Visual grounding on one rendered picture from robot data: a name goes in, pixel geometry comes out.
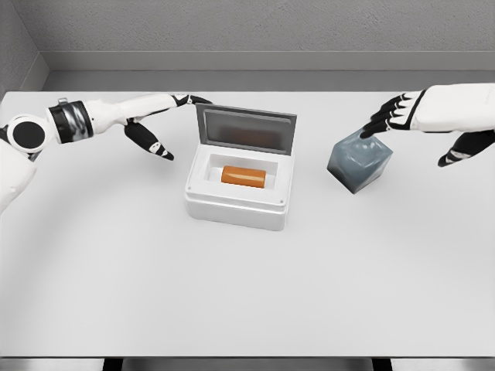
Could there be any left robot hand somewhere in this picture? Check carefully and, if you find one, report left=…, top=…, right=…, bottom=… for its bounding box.
left=114, top=93, right=213, bottom=162

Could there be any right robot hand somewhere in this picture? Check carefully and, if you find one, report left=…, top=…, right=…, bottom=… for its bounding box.
left=358, top=82, right=495, bottom=168

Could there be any grey hinged box lid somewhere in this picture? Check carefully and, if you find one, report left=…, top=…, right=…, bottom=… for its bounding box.
left=194, top=102, right=299, bottom=156

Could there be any grey-blue cube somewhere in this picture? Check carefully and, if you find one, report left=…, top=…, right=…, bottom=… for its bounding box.
left=326, top=128, right=394, bottom=195

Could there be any orange cylinder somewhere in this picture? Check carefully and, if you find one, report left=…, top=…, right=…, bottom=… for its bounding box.
left=220, top=165, right=268, bottom=189

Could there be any white rectangular box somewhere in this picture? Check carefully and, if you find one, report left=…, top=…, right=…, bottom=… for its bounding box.
left=183, top=144, right=297, bottom=233

